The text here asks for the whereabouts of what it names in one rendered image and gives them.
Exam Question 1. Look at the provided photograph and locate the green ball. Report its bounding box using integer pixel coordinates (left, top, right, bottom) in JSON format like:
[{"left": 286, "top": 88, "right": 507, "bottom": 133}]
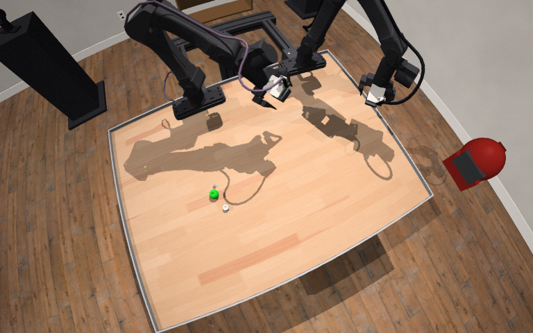
[{"left": 210, "top": 189, "right": 219, "bottom": 199}]

